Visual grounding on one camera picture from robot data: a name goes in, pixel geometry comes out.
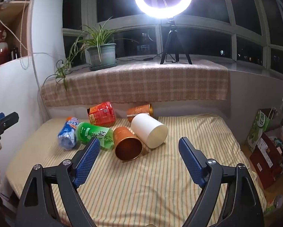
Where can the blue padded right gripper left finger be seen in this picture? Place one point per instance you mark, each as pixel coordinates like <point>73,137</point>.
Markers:
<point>37,205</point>

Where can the blue black finger of the left gripper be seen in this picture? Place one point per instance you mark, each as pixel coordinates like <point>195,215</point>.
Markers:
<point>7,121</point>

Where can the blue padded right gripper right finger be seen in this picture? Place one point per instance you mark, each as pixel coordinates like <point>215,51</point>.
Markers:
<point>241,205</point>

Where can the blue orange Arctic Ocean cup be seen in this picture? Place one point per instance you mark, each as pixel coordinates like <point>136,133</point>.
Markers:
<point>66,138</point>

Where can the green tea label cup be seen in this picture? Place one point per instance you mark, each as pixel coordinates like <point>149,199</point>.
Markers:
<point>86,131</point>

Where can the red label plastic cup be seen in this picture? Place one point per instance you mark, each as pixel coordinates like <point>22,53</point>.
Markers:
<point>102,114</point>

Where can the orange patterned paper cup front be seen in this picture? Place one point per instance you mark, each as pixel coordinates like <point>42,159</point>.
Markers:
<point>127,146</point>

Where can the orange patterned paper cup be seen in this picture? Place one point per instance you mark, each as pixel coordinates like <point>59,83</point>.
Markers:
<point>127,146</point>
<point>132,112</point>

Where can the white plastic cup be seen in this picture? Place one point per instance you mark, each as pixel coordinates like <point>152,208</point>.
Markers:
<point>149,130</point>

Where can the orange patterned paper cup back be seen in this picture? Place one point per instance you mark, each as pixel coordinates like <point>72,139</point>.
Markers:
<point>132,112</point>

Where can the red cardboard box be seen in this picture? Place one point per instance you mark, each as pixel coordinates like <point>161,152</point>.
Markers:
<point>267,157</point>

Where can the green white paper bag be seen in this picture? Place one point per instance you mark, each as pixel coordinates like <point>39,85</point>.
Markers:
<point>261,123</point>

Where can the striped yellow mattress sheet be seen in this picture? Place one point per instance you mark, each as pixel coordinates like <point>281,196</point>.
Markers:
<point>156,188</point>

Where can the wooden shelf unit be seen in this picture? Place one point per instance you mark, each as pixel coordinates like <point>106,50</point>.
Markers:
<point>15,17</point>

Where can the spider plant in grey pot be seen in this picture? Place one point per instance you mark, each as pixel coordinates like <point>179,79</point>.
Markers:
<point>95,40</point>

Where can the black tripod stand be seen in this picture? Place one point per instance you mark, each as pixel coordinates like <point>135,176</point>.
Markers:
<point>172,44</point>

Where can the white ring light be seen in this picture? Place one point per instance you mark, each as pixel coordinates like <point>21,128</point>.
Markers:
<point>167,12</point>

